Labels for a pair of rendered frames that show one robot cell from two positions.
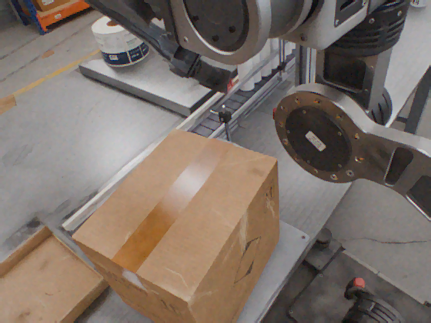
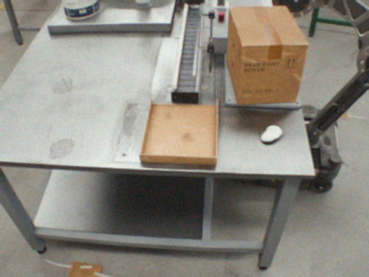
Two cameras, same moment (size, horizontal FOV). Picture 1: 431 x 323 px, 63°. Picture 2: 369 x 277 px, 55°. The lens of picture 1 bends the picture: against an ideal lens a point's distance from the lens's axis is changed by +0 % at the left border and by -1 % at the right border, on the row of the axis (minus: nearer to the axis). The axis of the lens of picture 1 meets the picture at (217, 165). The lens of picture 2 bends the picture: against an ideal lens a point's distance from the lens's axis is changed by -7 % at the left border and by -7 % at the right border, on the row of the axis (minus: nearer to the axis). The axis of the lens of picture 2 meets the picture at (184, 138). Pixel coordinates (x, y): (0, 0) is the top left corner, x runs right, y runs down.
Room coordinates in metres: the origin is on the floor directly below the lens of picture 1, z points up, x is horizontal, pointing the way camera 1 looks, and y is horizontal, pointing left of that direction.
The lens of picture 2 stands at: (-0.33, 1.14, 1.81)
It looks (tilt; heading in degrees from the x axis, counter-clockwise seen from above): 46 degrees down; 319
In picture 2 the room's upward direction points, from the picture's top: 2 degrees counter-clockwise
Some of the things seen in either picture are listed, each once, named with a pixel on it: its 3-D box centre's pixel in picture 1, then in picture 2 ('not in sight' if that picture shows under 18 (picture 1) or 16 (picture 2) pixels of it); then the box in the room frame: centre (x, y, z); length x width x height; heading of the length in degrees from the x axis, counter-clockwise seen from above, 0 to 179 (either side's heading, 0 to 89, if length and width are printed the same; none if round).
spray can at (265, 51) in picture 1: (262, 48); not in sight; (1.11, -0.23, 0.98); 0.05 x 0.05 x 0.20
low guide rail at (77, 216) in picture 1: (202, 110); (184, 19); (0.93, 0.01, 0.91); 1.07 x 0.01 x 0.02; 133
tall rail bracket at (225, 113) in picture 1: (221, 125); (207, 22); (0.82, -0.03, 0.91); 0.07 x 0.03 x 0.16; 43
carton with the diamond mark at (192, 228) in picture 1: (193, 237); (262, 53); (0.40, 0.08, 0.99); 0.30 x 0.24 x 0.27; 141
